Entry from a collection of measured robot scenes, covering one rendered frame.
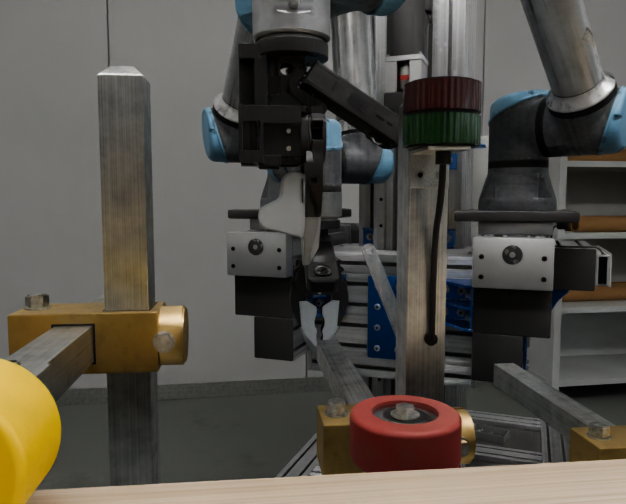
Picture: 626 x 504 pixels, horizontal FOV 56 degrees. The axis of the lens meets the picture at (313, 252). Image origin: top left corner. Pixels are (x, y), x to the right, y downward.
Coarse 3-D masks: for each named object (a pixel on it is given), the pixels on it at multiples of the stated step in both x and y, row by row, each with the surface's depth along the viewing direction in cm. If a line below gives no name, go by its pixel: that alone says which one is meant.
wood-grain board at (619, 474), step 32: (224, 480) 33; (256, 480) 33; (288, 480) 33; (320, 480) 33; (352, 480) 33; (384, 480) 33; (416, 480) 33; (448, 480) 33; (480, 480) 33; (512, 480) 33; (544, 480) 33; (576, 480) 33; (608, 480) 33
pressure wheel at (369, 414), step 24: (360, 408) 43; (384, 408) 44; (408, 408) 42; (432, 408) 43; (360, 432) 40; (384, 432) 39; (408, 432) 39; (432, 432) 39; (456, 432) 40; (360, 456) 40; (384, 456) 39; (408, 456) 38; (432, 456) 39; (456, 456) 40
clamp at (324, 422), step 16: (320, 416) 52; (464, 416) 52; (320, 432) 51; (336, 432) 49; (464, 432) 51; (320, 448) 51; (336, 448) 50; (464, 448) 50; (320, 464) 52; (336, 464) 50; (352, 464) 50
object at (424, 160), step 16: (416, 112) 44; (432, 112) 43; (416, 144) 44; (432, 144) 44; (448, 144) 43; (464, 144) 44; (416, 160) 49; (432, 160) 49; (448, 160) 45; (416, 176) 48; (432, 176) 49; (448, 176) 49; (432, 240) 48; (432, 256) 49; (432, 272) 49; (432, 288) 49; (432, 304) 49; (432, 320) 50; (432, 336) 50
